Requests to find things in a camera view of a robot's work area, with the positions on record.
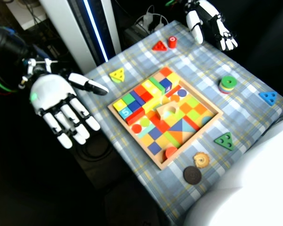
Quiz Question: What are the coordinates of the red cylinder block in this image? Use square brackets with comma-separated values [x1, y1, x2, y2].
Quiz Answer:
[167, 36, 177, 49]

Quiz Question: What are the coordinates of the natural wooden arch block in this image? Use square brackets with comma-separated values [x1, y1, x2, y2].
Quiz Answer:
[156, 103, 180, 121]

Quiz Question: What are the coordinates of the tan flower-shaped cookie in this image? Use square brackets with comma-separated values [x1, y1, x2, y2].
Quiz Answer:
[193, 152, 211, 169]

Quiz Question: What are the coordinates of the blue triangle with holes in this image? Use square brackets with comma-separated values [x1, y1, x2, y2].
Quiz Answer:
[258, 91, 278, 106]

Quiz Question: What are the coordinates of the dark brown round cookie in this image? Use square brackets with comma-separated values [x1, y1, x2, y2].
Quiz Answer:
[183, 166, 202, 184]

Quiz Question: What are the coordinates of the red triangle with holes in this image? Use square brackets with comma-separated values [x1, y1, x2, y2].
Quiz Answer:
[152, 40, 167, 52]

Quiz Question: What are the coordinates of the blue plaid tablecloth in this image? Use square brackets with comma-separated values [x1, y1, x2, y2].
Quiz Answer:
[83, 20, 283, 226]

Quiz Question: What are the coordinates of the white column with blue light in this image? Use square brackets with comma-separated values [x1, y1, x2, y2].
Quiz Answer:
[39, 0, 122, 74]

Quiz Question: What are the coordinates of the yellow triangle with holes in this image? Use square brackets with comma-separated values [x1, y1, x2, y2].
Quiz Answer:
[109, 67, 125, 83]

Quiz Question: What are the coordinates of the wooden tray with colourful print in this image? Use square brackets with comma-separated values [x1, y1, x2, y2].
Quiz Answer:
[107, 66, 225, 170]

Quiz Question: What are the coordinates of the green cable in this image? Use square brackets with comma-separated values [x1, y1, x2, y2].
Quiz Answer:
[0, 65, 18, 93]

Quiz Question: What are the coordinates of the white power adapter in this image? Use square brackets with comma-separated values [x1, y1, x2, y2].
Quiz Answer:
[135, 13, 169, 33]

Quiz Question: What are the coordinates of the red ring disc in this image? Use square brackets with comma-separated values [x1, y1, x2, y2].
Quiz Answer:
[218, 87, 235, 95]

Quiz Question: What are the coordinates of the green ring disc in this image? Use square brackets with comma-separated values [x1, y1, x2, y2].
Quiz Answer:
[220, 75, 238, 89]

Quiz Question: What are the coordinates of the red semicircle block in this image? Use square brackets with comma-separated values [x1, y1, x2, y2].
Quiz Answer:
[164, 146, 179, 159]

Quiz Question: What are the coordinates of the green triangle with holes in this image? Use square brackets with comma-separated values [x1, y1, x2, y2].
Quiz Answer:
[214, 132, 234, 151]

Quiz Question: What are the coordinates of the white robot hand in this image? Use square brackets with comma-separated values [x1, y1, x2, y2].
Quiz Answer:
[29, 72, 109, 149]
[184, 0, 239, 52]

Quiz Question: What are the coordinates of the white robot body shell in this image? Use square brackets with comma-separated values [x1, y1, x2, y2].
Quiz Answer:
[183, 113, 283, 226]

